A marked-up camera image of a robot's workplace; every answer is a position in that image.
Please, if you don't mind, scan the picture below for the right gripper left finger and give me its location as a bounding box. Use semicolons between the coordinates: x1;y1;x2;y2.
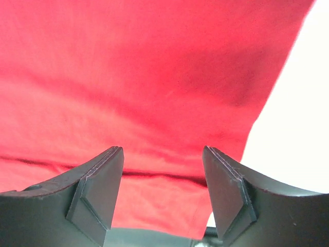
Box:
1;147;124;246

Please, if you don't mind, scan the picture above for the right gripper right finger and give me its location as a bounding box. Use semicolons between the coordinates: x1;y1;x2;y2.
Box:
203;146;328;246

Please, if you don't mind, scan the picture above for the red t-shirt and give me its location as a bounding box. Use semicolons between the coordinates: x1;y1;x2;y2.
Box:
1;1;313;239

